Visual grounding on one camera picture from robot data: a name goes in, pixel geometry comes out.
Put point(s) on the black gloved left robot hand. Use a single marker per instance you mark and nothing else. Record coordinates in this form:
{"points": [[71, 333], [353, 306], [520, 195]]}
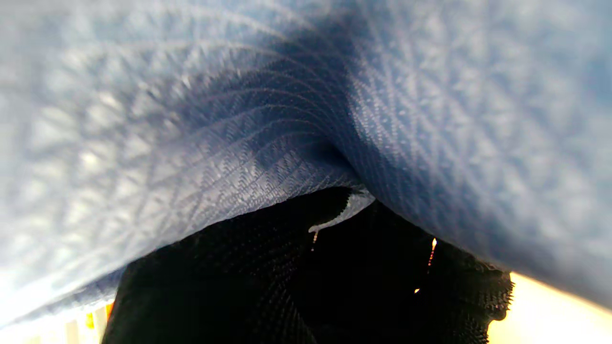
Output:
{"points": [[311, 277]]}

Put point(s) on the blue cleaning cloth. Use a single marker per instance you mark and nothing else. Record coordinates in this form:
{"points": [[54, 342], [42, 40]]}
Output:
{"points": [[239, 105]]}

